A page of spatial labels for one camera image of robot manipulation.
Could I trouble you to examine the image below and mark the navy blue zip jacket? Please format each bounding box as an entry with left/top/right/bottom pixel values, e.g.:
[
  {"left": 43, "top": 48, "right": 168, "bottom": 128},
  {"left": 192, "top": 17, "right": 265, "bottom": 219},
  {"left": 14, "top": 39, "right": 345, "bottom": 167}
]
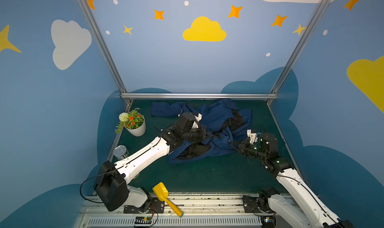
[{"left": 151, "top": 99, "right": 253, "bottom": 164}]

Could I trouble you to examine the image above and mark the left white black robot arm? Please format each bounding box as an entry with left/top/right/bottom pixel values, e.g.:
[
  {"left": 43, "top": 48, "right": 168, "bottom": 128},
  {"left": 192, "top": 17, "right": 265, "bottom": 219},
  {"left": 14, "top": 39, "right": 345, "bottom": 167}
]
[{"left": 94, "top": 125, "right": 208, "bottom": 212}]

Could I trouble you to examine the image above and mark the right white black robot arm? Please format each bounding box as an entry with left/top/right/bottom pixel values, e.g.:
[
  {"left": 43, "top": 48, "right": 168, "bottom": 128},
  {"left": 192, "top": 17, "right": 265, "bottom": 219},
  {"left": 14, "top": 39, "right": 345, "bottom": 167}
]
[{"left": 233, "top": 129, "right": 353, "bottom": 228}]

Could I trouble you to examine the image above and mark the potted flower plant white pot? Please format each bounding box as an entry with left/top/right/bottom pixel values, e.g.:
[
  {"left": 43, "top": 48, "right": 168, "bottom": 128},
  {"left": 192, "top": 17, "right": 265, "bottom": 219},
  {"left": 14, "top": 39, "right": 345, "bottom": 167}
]
[{"left": 115, "top": 108, "right": 146, "bottom": 137}]

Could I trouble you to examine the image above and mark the yellow toy shovel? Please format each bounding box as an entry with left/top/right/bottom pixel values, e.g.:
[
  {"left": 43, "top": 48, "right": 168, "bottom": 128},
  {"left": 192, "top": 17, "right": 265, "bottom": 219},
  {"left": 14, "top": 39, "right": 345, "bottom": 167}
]
[{"left": 153, "top": 183, "right": 184, "bottom": 218}]

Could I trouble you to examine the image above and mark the right circuit board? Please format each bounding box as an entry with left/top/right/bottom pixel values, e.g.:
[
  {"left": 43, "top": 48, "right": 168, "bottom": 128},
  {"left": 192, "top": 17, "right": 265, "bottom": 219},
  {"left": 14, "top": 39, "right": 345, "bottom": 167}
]
[{"left": 261, "top": 216, "right": 277, "bottom": 228}]

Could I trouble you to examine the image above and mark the circuit board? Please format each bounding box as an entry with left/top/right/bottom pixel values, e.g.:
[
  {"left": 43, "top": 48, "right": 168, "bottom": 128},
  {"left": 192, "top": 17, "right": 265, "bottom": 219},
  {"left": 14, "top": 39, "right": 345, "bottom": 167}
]
[
  {"left": 261, "top": 216, "right": 277, "bottom": 228},
  {"left": 134, "top": 217, "right": 153, "bottom": 228}
]

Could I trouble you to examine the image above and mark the silver tin can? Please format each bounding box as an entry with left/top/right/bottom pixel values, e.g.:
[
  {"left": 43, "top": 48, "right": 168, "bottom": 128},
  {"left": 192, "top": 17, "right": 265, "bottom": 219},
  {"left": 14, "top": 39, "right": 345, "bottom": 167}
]
[{"left": 113, "top": 145, "right": 129, "bottom": 160}]

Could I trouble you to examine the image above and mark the left circuit board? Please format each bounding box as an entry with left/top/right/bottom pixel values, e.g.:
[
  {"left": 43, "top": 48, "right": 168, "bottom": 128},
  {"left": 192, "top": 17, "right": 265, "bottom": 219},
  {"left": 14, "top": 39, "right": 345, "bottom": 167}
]
[{"left": 134, "top": 217, "right": 153, "bottom": 228}]

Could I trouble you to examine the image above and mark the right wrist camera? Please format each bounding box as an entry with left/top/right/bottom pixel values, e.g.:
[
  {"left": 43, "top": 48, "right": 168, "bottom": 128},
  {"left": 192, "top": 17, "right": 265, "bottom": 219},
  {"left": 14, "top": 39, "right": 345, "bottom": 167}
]
[{"left": 247, "top": 129, "right": 259, "bottom": 144}]

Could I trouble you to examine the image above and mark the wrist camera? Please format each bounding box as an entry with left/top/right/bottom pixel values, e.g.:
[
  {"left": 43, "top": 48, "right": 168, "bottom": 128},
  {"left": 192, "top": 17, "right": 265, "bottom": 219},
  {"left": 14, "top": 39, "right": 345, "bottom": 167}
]
[
  {"left": 177, "top": 112, "right": 202, "bottom": 131},
  {"left": 247, "top": 129, "right": 259, "bottom": 144}
]

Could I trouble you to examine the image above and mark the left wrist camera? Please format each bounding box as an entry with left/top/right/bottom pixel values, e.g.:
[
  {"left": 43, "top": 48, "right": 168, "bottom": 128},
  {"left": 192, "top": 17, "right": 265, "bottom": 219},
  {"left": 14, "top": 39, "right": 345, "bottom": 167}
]
[{"left": 177, "top": 112, "right": 202, "bottom": 131}]

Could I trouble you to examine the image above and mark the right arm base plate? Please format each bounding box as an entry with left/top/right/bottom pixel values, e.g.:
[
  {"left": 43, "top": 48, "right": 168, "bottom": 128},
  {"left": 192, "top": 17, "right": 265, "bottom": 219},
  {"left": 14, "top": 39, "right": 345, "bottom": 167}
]
[{"left": 242, "top": 196, "right": 274, "bottom": 214}]

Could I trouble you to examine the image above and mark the front aluminium rail base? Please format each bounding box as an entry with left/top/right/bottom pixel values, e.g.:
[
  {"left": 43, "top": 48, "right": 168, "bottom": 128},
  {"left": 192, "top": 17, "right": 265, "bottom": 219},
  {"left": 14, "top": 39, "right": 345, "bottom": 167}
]
[{"left": 74, "top": 193, "right": 298, "bottom": 228}]

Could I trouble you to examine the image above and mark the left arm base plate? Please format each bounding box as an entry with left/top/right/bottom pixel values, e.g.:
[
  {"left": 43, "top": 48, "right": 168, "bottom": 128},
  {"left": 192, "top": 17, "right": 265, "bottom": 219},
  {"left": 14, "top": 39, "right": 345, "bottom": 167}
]
[{"left": 124, "top": 198, "right": 165, "bottom": 214}]

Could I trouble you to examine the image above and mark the aluminium frame right post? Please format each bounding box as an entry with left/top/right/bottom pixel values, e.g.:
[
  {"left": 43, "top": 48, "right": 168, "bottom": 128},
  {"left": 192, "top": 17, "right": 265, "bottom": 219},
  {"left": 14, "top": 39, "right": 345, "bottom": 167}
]
[{"left": 267, "top": 0, "right": 331, "bottom": 106}]

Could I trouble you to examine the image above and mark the aluminium frame post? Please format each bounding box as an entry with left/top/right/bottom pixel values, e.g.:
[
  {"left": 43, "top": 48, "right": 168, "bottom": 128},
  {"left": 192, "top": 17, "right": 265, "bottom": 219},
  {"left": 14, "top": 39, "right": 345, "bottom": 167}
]
[
  {"left": 76, "top": 0, "right": 127, "bottom": 95},
  {"left": 267, "top": 0, "right": 331, "bottom": 106}
]

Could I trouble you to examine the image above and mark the aluminium frame left post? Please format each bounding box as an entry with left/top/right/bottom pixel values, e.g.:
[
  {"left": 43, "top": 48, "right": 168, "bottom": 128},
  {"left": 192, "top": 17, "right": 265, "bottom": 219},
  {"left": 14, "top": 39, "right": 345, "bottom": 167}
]
[{"left": 76, "top": 0, "right": 127, "bottom": 95}]

